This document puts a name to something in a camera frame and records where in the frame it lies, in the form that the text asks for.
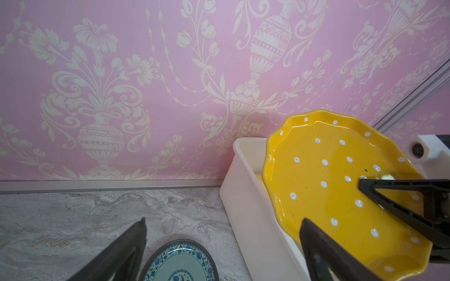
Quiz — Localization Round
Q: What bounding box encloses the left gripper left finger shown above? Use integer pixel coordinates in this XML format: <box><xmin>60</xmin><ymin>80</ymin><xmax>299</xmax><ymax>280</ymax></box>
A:
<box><xmin>70</xmin><ymin>218</ymin><xmax>147</xmax><ymax>281</ymax></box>

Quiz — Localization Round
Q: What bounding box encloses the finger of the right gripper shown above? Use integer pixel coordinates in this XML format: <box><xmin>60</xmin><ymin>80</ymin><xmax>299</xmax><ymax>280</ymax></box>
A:
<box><xmin>358</xmin><ymin>179</ymin><xmax>450</xmax><ymax>249</ymax></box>
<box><xmin>429</xmin><ymin>247</ymin><xmax>450</xmax><ymax>263</ymax></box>

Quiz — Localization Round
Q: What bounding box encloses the yellow polka dot plate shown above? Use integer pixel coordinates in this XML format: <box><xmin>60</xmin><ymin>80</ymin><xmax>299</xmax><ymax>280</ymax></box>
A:
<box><xmin>262</xmin><ymin>110</ymin><xmax>432</xmax><ymax>281</ymax></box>

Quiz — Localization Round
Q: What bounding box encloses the aluminium right corner post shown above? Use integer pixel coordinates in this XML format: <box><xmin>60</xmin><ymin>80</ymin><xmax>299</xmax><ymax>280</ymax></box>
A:
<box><xmin>371</xmin><ymin>60</ymin><xmax>450</xmax><ymax>132</ymax></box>

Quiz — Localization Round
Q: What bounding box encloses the white plastic bin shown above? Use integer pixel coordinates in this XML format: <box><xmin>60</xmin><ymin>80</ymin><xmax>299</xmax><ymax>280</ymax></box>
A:
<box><xmin>219</xmin><ymin>138</ymin><xmax>310</xmax><ymax>281</ymax></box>

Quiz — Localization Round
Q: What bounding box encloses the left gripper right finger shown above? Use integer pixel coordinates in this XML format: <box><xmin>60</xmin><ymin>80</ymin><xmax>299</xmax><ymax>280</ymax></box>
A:
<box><xmin>300</xmin><ymin>218</ymin><xmax>380</xmax><ymax>281</ymax></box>

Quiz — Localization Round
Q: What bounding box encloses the small teal patterned plate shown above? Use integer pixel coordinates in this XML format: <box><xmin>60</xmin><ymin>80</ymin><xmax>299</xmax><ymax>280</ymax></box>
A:
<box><xmin>138</xmin><ymin>239</ymin><xmax>219</xmax><ymax>281</ymax></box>

